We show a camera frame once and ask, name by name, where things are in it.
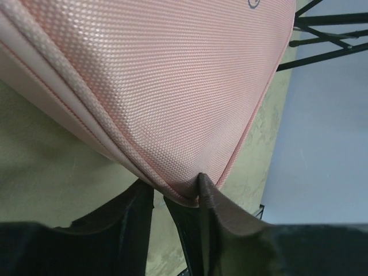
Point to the black music stand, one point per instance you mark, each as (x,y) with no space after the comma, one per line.
(307,24)

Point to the pink medicine kit case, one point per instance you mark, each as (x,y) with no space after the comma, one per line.
(168,89)

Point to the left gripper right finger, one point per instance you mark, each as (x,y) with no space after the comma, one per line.
(220,238)

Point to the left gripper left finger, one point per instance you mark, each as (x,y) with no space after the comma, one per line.
(111,240)

